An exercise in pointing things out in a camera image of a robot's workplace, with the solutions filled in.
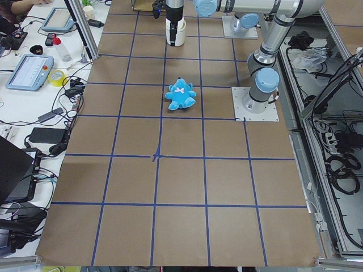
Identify black power adapter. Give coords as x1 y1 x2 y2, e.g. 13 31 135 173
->
29 127 66 143

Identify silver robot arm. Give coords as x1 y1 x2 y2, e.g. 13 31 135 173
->
163 0 259 46
193 0 325 113

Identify coiled black cables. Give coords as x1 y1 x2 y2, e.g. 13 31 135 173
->
324 152 362 196

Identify aluminium frame post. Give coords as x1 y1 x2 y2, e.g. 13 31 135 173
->
64 0 99 60

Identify white trash can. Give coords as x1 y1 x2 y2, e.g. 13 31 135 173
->
166 18 187 46

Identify blue teddy bear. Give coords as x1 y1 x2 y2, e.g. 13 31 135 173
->
165 77 196 111

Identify clear bottle red cap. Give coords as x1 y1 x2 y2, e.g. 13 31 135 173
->
52 34 72 62

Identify black laptop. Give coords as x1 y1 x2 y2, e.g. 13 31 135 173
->
1 137 41 204

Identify near blue teach pendant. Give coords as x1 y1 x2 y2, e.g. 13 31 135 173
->
5 54 54 91

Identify crumpled white cloth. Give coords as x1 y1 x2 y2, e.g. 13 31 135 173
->
292 49 327 73

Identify black usb dongle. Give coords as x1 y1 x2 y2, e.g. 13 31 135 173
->
87 19 104 28

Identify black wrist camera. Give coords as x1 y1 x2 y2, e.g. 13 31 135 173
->
152 0 165 19

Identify yellow tape roll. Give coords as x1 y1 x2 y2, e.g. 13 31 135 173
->
47 70 66 87

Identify far blue teach pendant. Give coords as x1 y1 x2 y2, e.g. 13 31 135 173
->
41 7 74 33

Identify black cloth bundle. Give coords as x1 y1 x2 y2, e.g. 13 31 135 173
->
288 31 314 50

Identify white paper cup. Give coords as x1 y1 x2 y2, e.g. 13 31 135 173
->
83 5 95 20

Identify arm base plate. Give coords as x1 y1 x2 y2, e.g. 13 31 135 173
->
222 14 259 39
231 87 279 122

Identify black phone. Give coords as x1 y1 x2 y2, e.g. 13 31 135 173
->
45 32 56 46

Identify blue teach pendant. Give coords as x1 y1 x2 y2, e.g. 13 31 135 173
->
5 54 54 91
41 7 74 33

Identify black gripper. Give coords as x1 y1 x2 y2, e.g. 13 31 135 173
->
165 0 184 42

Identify black round dish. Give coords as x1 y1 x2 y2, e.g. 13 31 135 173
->
29 45 43 55

